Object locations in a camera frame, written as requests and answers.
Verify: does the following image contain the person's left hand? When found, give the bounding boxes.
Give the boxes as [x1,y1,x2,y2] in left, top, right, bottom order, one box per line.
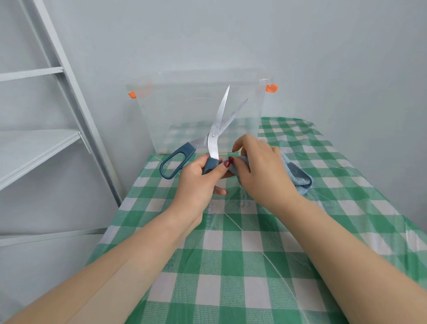
[165,154,234,238]

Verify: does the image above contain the person's right hand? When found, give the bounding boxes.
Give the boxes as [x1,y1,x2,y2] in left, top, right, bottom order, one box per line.
[228,134,304,218]

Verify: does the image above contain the blue microfibre cloth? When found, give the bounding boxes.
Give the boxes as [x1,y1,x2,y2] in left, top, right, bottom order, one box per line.
[222,148,314,197]

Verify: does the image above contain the blue handled steel scissors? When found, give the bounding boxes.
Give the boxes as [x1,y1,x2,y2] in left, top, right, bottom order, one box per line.
[159,85,249,180]

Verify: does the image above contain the person's right forearm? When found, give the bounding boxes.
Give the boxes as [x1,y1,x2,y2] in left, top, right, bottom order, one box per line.
[280,197,427,324]

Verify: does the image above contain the person's left forearm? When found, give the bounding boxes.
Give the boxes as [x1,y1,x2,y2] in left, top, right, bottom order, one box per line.
[6,210,194,324]

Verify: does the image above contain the clear plastic storage box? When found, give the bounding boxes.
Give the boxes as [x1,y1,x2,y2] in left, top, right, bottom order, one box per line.
[126,70,279,155]

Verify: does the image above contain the green white checkered tablecloth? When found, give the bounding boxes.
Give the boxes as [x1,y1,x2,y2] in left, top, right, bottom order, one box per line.
[86,117,427,324]

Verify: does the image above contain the white metal shelf rack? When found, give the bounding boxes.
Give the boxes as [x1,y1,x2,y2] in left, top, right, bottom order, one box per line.
[0,0,122,247]

